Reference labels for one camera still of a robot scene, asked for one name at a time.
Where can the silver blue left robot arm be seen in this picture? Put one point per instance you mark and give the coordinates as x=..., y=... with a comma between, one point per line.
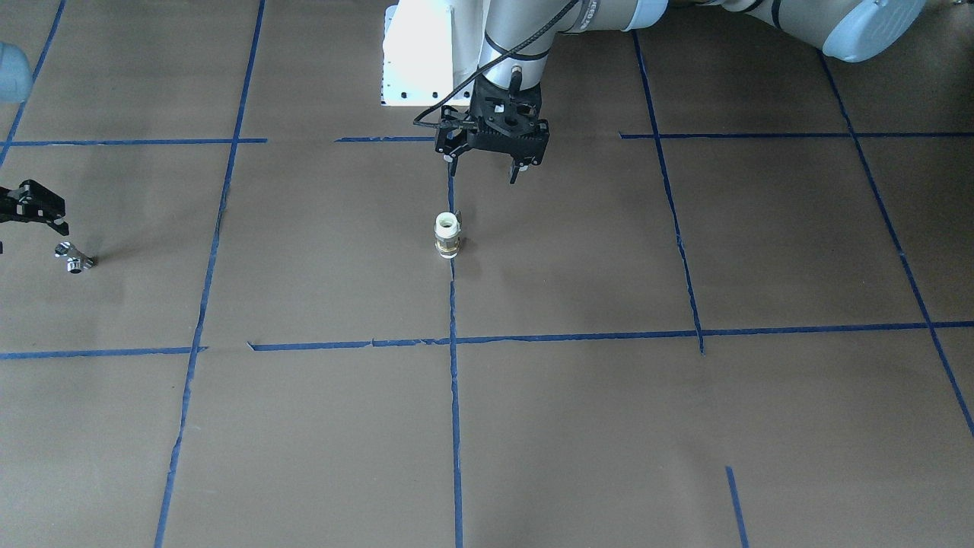
x=519, y=35

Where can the silver metal angle valve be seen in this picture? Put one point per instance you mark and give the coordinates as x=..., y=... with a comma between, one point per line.
x=75, y=261

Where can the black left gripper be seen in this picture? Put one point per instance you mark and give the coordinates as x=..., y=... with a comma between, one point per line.
x=449, y=144

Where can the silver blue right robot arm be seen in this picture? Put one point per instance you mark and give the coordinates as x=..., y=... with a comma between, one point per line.
x=16, y=77

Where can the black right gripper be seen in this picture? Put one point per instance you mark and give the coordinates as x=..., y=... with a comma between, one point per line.
x=30, y=202

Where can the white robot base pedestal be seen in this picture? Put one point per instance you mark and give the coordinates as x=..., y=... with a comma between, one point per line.
x=428, y=48

